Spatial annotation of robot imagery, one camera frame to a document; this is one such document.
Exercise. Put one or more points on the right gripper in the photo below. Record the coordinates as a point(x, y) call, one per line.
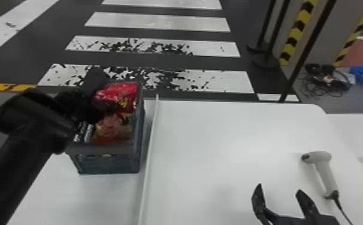
point(304, 220)

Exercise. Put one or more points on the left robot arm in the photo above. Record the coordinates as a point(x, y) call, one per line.
point(18, 132)

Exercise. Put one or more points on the hand scanner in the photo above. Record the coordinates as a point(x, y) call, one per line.
point(323, 169)

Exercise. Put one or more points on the blue crate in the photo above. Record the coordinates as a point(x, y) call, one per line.
point(109, 158)

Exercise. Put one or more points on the red snack packet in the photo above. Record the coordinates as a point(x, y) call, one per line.
point(118, 94)
point(114, 129)

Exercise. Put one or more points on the white slab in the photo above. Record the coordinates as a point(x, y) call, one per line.
point(84, 198)

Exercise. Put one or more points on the black white snack packet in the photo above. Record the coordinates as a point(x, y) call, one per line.
point(83, 132)

